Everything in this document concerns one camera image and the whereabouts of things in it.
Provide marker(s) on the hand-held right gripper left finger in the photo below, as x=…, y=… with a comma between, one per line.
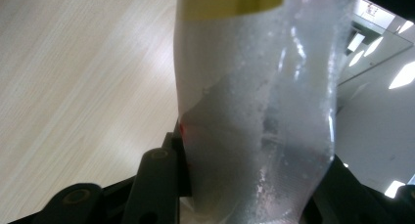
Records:
x=156, y=185

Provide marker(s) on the red and white spouted pouch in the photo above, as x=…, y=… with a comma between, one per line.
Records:
x=261, y=103

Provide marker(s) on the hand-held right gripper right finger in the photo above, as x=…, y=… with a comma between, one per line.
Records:
x=342, y=201

